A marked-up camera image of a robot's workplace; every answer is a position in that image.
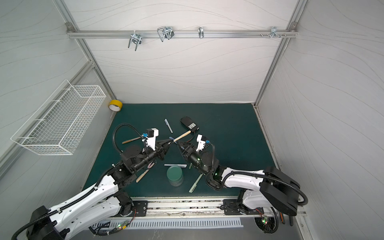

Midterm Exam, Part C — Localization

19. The green lidded round container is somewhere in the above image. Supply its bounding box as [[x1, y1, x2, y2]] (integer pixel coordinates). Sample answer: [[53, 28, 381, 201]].
[[167, 166, 184, 187]]

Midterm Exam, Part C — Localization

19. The pale blue white pen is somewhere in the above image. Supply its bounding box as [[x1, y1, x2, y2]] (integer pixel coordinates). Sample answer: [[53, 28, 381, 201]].
[[164, 164, 187, 168]]

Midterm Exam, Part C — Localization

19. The metal hook clamp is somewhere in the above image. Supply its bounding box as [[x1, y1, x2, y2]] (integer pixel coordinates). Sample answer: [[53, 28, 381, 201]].
[[157, 26, 175, 42]]

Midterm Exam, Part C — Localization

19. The metal bracket clamp right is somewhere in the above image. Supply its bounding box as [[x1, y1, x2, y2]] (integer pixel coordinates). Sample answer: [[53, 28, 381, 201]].
[[260, 27, 287, 39]]

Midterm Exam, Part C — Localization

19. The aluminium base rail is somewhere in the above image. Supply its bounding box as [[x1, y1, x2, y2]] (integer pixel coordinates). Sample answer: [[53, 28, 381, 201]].
[[131, 196, 307, 217]]

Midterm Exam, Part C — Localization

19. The yellow tape roll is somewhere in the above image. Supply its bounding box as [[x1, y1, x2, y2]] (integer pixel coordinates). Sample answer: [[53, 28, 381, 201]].
[[109, 100, 123, 112]]

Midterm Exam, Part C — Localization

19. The black battery box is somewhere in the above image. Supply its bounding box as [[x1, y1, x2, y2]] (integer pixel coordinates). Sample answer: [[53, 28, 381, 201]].
[[181, 117, 200, 132]]

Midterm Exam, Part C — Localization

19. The beige fountain pen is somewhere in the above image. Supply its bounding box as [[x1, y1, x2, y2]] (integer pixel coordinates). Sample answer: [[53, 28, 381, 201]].
[[173, 131, 192, 143]]

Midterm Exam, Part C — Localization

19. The metal u-bolt clamp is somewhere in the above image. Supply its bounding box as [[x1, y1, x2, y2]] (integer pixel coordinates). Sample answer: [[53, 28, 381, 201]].
[[128, 33, 142, 51]]

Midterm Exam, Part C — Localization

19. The light green pen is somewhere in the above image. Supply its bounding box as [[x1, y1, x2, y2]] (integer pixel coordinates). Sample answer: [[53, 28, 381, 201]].
[[189, 174, 203, 193]]

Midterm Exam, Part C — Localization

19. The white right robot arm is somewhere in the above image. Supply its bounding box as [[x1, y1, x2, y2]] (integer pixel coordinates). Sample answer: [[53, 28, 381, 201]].
[[176, 141, 309, 216]]

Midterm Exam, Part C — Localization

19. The white pen light-blue cap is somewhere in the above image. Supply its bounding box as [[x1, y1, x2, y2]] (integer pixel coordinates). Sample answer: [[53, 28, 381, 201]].
[[165, 119, 173, 134]]

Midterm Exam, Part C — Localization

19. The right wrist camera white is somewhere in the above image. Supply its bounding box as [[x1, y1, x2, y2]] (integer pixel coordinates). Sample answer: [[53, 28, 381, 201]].
[[196, 135, 210, 152]]

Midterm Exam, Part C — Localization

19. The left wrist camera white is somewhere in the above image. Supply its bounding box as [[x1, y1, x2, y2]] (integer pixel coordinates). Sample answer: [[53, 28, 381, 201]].
[[143, 128, 159, 151]]

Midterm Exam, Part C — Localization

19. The brown orange marker pen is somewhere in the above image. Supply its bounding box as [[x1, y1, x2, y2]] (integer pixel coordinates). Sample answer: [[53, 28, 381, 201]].
[[122, 137, 141, 145]]

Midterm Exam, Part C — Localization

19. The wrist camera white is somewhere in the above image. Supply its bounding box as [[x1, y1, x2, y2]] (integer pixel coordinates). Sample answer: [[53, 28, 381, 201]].
[[143, 128, 159, 151], [196, 135, 210, 152]]

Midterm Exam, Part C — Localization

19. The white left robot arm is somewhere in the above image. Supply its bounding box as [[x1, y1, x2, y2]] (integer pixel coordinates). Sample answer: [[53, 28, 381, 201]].
[[12, 123, 174, 240]]

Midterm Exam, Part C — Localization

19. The aluminium cross rail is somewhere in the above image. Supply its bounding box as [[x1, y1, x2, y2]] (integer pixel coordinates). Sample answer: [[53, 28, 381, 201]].
[[67, 29, 299, 39]]

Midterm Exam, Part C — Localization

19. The small metal ring clamp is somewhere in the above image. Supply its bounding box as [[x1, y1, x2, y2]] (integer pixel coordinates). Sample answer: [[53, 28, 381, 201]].
[[198, 27, 204, 39]]

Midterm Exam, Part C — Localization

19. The pink pen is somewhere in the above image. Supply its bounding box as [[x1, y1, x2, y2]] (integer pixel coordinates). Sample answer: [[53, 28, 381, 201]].
[[148, 163, 156, 169]]

